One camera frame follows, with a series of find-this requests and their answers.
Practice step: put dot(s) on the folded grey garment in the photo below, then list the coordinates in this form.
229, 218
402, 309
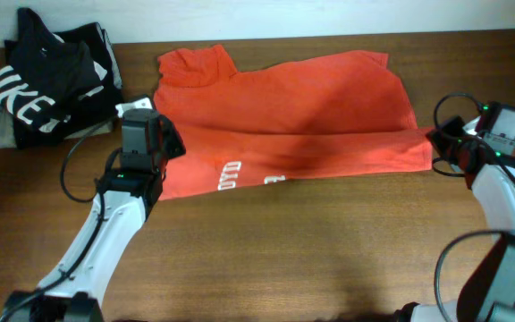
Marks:
7, 137

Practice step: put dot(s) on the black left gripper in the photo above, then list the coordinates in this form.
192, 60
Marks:
174, 144

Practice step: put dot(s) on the orange t-shirt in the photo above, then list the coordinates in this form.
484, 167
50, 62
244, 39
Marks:
330, 116

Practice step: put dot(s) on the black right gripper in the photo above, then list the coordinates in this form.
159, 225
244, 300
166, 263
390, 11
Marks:
454, 123

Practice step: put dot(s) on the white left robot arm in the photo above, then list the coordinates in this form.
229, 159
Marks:
127, 191

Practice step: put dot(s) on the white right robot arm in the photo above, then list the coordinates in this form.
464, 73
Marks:
483, 155

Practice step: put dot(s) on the black t-shirt white letters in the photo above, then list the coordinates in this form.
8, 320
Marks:
54, 84

